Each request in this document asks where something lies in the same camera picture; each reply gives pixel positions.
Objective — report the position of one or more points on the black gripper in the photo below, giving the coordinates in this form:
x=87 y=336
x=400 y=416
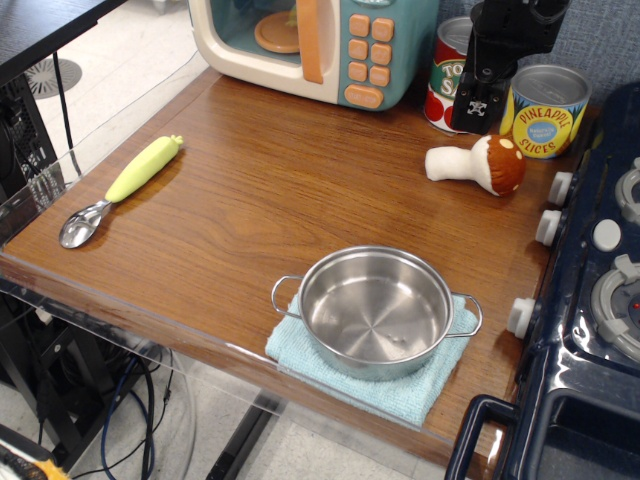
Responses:
x=503 y=33

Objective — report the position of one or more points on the yellow-handled metal spoon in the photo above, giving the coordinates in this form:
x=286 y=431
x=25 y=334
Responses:
x=83 y=224

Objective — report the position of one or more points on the toy microwave oven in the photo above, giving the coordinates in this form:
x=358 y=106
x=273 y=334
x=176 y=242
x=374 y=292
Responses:
x=359 y=54

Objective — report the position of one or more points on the orange microwave turntable plate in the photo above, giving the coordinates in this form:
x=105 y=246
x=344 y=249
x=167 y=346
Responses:
x=277 y=33

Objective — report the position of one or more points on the plush mushroom toy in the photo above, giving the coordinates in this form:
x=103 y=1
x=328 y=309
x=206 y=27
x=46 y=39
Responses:
x=494 y=162

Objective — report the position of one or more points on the pineapple slices can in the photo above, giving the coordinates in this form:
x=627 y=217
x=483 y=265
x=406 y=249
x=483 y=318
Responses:
x=544 y=109

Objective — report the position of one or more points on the tomato sauce can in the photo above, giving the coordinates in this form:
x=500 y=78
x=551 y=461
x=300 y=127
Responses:
x=448 y=64

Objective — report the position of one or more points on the white stove knob upper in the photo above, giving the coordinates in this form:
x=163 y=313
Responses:
x=559 y=188

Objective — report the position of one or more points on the white stove knob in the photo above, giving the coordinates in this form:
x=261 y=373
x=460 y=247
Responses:
x=559 y=188
x=547 y=227
x=520 y=316

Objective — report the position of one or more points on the white stove knob middle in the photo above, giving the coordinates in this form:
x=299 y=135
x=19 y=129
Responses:
x=547 y=227

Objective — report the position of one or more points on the white stove knob lower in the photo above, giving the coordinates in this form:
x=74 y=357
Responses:
x=520 y=316

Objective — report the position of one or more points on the stainless steel pot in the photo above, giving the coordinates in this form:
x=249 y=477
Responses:
x=376 y=313

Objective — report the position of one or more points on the light blue cloth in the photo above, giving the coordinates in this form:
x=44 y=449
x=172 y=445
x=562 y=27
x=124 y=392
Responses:
x=406 y=400

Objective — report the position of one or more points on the dark blue toy stove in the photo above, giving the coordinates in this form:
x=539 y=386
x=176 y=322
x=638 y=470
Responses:
x=575 y=414

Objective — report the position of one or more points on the table leg base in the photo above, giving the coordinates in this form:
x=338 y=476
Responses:
x=246 y=435

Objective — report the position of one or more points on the round floor vent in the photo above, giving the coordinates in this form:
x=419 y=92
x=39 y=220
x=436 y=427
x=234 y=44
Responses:
x=47 y=77

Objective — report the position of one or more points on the black desk at left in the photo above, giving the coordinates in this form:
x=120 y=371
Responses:
x=33 y=30

